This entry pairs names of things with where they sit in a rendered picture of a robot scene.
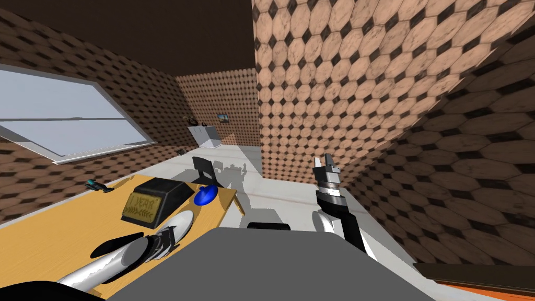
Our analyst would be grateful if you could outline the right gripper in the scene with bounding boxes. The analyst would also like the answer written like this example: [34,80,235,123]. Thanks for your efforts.
[312,153,342,185]

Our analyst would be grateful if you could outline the black chair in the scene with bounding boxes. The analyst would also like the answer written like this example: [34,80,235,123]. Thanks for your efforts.
[192,156,225,188]

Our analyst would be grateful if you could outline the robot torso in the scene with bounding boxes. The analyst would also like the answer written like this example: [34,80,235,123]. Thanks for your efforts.
[103,222,436,301]

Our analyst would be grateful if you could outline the white cabinet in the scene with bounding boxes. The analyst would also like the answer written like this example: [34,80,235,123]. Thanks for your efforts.
[186,117,224,149]

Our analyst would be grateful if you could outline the blue round object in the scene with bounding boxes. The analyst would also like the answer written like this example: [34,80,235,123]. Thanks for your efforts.
[194,184,219,207]

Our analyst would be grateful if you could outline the black box with gold plaque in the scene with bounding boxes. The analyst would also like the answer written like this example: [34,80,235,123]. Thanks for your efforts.
[121,177,195,230]

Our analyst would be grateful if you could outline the dark brown orange furniture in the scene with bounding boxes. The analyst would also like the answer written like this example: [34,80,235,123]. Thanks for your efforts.
[413,262,535,301]

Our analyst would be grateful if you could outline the teal and black tool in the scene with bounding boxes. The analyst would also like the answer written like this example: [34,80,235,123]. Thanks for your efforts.
[84,179,115,194]

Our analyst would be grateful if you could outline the large window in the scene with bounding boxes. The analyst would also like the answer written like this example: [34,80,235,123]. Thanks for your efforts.
[0,64,158,165]

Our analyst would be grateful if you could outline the yellow wooden table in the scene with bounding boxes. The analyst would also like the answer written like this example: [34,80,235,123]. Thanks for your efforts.
[0,175,246,300]

